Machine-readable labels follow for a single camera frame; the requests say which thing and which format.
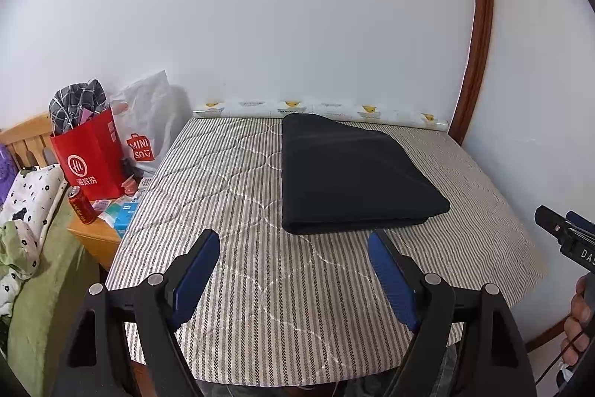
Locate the white plastic bag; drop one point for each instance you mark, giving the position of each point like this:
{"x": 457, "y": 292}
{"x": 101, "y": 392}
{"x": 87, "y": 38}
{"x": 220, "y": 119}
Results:
{"x": 148, "y": 113}

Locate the white floral pillow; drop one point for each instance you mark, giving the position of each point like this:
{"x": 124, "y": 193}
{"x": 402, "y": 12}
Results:
{"x": 35, "y": 192}

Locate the red soda can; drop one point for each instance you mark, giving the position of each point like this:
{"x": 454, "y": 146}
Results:
{"x": 82, "y": 206}

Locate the wooden door frame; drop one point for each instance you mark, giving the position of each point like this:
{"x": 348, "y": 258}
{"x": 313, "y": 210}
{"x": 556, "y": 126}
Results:
{"x": 481, "y": 29}

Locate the purple cloth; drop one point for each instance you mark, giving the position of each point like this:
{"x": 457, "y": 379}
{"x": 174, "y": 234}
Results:
{"x": 7, "y": 173}

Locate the wooden nightstand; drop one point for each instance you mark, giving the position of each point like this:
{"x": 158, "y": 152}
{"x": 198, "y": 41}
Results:
{"x": 97, "y": 241}

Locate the person's right hand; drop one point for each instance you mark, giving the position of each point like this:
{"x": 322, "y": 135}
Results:
{"x": 578, "y": 322}

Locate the blue small boxes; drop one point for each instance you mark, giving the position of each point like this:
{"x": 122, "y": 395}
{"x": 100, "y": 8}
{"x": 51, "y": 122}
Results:
{"x": 126, "y": 218}

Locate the small pink cap bottle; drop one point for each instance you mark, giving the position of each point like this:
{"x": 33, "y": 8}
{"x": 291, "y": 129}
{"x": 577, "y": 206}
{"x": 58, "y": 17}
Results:
{"x": 131, "y": 187}

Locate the rolled white printed mat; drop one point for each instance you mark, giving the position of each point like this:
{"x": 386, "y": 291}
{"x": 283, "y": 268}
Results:
{"x": 325, "y": 112}

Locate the small black bottle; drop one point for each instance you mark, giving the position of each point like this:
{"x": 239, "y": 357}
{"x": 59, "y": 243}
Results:
{"x": 126, "y": 168}

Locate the green bed sheet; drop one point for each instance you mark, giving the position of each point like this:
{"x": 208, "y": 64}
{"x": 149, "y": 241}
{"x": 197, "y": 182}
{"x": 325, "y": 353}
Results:
{"x": 42, "y": 322}

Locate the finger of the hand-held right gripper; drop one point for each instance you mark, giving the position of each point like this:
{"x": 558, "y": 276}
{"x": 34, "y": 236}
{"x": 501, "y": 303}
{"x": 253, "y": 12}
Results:
{"x": 551, "y": 220}

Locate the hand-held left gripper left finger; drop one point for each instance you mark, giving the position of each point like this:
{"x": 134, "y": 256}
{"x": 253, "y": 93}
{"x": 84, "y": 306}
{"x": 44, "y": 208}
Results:
{"x": 195, "y": 276}

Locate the white pink label packet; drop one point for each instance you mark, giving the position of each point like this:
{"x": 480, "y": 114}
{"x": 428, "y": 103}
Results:
{"x": 103, "y": 205}

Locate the wooden headboard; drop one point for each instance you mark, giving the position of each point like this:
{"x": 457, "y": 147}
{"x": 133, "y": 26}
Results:
{"x": 28, "y": 136}

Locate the red paper bag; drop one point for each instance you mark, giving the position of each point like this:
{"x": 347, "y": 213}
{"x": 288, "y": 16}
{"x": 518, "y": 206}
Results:
{"x": 93, "y": 164}

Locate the pale green floral cloth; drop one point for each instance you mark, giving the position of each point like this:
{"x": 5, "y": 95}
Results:
{"x": 16, "y": 257}

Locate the grey plaid cloth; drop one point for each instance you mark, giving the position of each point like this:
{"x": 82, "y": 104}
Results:
{"x": 76, "y": 104}

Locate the striped quilted mat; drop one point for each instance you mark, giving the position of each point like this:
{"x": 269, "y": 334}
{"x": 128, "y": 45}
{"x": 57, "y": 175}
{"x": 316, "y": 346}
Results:
{"x": 279, "y": 294}

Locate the black sweatshirt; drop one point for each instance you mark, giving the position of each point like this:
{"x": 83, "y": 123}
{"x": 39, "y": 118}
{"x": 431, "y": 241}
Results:
{"x": 353, "y": 173}

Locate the wooden baseboard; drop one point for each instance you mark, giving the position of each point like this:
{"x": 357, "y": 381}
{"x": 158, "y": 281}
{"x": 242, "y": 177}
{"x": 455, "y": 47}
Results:
{"x": 544, "y": 336}

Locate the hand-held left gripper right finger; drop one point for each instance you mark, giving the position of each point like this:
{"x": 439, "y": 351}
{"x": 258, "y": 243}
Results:
{"x": 390, "y": 276}

